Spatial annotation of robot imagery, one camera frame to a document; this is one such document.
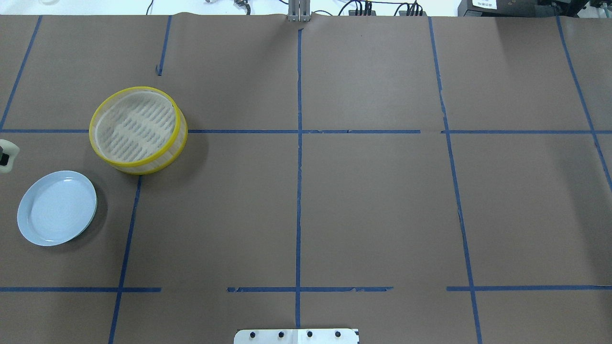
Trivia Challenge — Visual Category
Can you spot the white steamed bun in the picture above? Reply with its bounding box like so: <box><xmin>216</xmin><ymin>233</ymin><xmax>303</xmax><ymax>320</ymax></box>
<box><xmin>0</xmin><ymin>139</ymin><xmax>20</xmax><ymax>174</ymax></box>

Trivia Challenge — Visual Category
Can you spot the yellow round steamer basket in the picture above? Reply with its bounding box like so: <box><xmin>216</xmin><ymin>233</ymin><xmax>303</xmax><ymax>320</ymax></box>
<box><xmin>89</xmin><ymin>86</ymin><xmax>188</xmax><ymax>175</ymax></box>

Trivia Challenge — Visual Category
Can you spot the light blue plate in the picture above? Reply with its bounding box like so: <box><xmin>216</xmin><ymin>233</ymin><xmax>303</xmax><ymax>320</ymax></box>
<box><xmin>17</xmin><ymin>171</ymin><xmax>98</xmax><ymax>247</ymax></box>

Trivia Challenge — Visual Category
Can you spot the black equipment box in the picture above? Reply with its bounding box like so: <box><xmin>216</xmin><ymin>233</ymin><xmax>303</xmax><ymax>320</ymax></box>
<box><xmin>457</xmin><ymin>0</ymin><xmax>588</xmax><ymax>18</ymax></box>

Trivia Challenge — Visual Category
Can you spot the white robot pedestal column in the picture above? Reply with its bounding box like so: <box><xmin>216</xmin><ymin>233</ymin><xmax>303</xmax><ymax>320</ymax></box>
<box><xmin>233</xmin><ymin>328</ymin><xmax>360</xmax><ymax>344</ymax></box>

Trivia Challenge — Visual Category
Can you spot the aluminium frame post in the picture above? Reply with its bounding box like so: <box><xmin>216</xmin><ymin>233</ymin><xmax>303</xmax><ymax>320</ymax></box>
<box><xmin>286</xmin><ymin>0</ymin><xmax>312</xmax><ymax>22</ymax></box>

